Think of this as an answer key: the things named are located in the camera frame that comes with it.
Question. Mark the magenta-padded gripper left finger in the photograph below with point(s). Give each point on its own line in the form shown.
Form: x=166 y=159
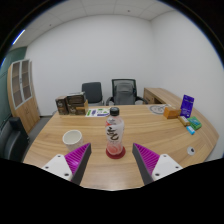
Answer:
x=60 y=165

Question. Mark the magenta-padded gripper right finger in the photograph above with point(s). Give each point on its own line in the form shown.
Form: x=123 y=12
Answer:
x=165 y=165

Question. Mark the white-labelled pink drink bottle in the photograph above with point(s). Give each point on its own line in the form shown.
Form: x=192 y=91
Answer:
x=114 y=133

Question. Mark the white speckled cup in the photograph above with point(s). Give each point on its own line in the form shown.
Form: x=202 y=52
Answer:
x=73 y=140

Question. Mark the small white round object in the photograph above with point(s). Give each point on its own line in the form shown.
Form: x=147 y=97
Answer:
x=190 y=151

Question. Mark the small blue packet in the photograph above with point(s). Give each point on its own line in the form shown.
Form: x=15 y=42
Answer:
x=190 y=130

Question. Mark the small yellow packet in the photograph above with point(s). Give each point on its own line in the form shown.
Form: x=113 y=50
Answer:
x=183 y=120

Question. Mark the green packet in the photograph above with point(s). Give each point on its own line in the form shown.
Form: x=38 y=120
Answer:
x=195 y=122

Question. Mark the wooden tissue box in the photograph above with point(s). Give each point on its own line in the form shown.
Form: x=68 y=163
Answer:
x=171 y=112

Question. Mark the black leather sofa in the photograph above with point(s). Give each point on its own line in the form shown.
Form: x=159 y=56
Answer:
x=11 y=140

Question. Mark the round patterned grey pad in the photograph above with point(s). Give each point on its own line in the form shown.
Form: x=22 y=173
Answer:
x=156 y=109

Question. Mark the dark brown printed box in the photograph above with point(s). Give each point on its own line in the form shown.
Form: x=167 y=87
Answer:
x=75 y=99
x=61 y=106

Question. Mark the brown cardboard box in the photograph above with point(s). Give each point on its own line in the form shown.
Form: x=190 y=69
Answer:
x=83 y=109

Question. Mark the purple standing card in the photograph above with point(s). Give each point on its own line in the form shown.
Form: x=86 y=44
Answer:
x=187 y=106

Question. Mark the white printed leaflet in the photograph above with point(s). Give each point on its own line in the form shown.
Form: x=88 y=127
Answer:
x=97 y=112

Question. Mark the wooden side desk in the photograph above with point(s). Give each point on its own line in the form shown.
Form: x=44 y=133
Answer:
x=161 y=96

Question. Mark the wooden glass-door shelf cabinet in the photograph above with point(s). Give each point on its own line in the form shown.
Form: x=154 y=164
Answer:
x=23 y=100

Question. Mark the grey office chair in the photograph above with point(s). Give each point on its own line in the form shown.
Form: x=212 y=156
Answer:
x=92 y=93

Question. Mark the black mesh office chair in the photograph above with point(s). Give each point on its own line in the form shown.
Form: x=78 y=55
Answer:
x=125 y=91

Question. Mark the rectangular ceiling light panel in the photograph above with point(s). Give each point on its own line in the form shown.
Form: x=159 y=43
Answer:
x=18 y=36

